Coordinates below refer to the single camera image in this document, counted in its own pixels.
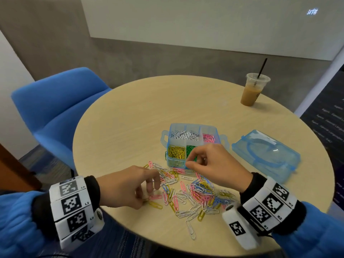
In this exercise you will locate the person's left hand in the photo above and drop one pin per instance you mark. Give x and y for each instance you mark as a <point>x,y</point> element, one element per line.
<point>123,188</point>

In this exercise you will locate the person's right hand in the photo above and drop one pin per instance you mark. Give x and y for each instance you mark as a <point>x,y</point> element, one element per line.
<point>220,166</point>

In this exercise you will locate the bunch of pink paper clips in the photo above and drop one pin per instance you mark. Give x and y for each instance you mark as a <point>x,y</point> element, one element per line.
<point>209,138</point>

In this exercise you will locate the bunch of green paper clips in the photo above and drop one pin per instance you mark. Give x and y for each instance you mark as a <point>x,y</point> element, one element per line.
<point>190,150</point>

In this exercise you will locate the pile of coloured paper clips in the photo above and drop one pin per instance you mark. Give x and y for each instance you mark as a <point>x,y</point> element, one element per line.
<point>188,196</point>

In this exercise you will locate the bunch of yellow paper clips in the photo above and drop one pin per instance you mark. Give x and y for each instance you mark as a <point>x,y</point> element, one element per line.
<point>176,153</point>

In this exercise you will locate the blue compartment organizer box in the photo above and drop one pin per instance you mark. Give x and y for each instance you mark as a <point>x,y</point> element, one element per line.
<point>185,126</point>

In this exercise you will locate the person's left forearm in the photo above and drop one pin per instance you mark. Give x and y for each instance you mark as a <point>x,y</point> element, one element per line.
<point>21,223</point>

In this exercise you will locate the blue transparent box lid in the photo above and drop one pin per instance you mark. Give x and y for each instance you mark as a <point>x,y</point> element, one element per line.
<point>266,153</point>

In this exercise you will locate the left wrist marker band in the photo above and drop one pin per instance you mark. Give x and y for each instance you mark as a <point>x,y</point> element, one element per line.
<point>74,212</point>

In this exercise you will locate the wrist marker band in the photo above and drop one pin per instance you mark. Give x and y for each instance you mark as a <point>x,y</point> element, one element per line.
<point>74,212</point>
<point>269,204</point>

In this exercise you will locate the right wrist marker band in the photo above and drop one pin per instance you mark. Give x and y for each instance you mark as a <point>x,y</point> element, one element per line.
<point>269,204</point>

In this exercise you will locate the round wooden table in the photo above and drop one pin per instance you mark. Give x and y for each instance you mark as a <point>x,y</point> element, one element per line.
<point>123,121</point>

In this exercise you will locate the iced coffee plastic cup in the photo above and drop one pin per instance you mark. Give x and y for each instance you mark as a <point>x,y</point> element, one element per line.
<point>251,93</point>

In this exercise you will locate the blue upholstered chair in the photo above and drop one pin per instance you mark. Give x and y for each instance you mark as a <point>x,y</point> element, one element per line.
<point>59,110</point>

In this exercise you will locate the black drinking straw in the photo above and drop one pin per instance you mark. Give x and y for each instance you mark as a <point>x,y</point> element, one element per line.
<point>262,67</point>

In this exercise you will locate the standing poster banner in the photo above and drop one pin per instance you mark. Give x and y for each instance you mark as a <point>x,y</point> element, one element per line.
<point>328,126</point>

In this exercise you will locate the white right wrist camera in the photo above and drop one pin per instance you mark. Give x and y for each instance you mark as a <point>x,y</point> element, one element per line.
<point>239,227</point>

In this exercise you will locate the white wall board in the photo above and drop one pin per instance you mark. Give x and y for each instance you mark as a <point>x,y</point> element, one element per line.
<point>215,18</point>

